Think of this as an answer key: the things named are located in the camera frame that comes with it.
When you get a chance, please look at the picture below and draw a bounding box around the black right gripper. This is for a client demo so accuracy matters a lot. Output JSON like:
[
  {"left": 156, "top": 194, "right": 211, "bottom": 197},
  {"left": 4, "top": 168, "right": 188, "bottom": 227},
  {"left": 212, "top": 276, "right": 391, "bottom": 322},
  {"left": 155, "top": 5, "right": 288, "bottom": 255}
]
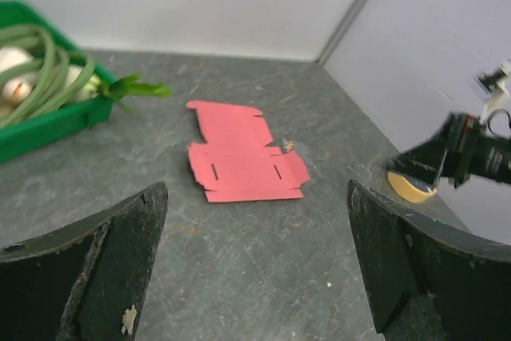
[{"left": 384, "top": 113, "right": 510, "bottom": 188}]

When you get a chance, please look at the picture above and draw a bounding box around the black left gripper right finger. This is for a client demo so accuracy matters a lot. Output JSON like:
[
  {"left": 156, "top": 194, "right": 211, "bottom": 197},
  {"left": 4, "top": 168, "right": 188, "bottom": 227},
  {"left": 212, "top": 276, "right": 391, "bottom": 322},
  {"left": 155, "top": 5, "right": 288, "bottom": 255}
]
[{"left": 347, "top": 180, "right": 510, "bottom": 340}]

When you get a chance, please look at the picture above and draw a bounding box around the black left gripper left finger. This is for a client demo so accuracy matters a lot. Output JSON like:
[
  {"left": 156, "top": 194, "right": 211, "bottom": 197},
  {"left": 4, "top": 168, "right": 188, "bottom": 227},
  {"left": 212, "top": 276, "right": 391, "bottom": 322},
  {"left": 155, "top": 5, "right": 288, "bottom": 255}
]
[{"left": 1, "top": 182, "right": 168, "bottom": 340}]

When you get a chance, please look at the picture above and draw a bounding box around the pink paper box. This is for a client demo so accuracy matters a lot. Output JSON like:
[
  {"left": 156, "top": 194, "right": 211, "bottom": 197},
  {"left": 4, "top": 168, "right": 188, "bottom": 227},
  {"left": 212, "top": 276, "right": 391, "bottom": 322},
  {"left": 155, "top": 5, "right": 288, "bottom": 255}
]
[{"left": 186, "top": 101, "right": 310, "bottom": 203}]

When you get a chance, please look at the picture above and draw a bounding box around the yellow masking tape roll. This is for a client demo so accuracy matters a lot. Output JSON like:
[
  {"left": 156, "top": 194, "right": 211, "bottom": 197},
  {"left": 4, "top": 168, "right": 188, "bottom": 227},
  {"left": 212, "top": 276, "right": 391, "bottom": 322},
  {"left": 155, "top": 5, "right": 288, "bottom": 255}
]
[{"left": 386, "top": 172, "right": 437, "bottom": 204}]

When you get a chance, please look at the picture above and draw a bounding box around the brown debris bit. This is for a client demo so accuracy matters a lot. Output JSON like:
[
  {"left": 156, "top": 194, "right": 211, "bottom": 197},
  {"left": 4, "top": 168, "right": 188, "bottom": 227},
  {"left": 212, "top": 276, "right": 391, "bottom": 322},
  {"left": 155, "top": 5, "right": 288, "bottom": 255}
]
[{"left": 282, "top": 138, "right": 296, "bottom": 153}]

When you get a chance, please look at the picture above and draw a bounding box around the green plastic tray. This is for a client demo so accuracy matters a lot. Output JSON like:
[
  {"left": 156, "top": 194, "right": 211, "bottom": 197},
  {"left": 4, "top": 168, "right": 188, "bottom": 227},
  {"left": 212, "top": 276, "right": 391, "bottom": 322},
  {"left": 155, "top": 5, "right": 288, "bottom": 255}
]
[{"left": 1, "top": 0, "right": 113, "bottom": 162}]

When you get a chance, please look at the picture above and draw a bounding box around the green leafy vegetable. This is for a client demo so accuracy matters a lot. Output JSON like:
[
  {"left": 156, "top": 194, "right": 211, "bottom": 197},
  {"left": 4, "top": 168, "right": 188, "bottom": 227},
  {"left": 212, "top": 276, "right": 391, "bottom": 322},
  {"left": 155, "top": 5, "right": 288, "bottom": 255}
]
[{"left": 97, "top": 73, "right": 172, "bottom": 113}]

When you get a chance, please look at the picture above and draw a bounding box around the green long beans bundle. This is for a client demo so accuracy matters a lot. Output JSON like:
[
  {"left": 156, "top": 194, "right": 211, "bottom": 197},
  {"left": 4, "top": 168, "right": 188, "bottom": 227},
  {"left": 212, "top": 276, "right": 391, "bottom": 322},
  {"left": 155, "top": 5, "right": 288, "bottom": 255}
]
[{"left": 1, "top": 24, "right": 96, "bottom": 129}]

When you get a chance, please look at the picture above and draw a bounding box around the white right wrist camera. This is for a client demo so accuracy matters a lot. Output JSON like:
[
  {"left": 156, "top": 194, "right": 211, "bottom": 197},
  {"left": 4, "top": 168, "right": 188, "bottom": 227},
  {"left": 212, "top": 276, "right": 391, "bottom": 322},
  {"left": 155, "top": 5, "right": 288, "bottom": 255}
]
[{"left": 470, "top": 57, "right": 510, "bottom": 124}]

